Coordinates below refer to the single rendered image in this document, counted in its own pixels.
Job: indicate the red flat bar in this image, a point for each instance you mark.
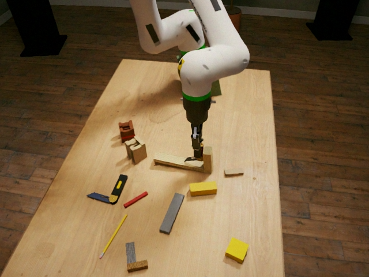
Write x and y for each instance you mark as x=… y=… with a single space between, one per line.
x=136 y=199

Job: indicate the try square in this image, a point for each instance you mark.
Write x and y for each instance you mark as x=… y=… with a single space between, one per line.
x=132 y=265

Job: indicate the black and blue sliding bevel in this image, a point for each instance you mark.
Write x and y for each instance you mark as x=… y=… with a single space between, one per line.
x=115 y=195

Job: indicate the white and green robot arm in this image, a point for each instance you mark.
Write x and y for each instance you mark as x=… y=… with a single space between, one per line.
x=198 y=66

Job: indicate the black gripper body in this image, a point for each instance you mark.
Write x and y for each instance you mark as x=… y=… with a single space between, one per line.
x=197 y=119

